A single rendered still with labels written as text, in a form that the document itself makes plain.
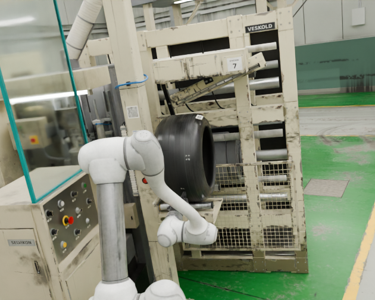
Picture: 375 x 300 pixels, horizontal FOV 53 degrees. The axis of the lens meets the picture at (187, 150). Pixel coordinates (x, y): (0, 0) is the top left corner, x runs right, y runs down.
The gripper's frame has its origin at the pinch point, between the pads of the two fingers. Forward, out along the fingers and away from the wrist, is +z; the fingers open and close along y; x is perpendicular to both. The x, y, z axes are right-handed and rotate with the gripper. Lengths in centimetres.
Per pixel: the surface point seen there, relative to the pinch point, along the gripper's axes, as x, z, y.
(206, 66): -62, 54, -14
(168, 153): -25.3, 5.9, 5.5
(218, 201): 27.0, 37.6, -11.1
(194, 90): -45, 66, -1
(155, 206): 10.5, 7.1, 21.9
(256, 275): 111, 59, -28
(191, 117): -38.2, 26.9, -6.0
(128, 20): -98, 35, 23
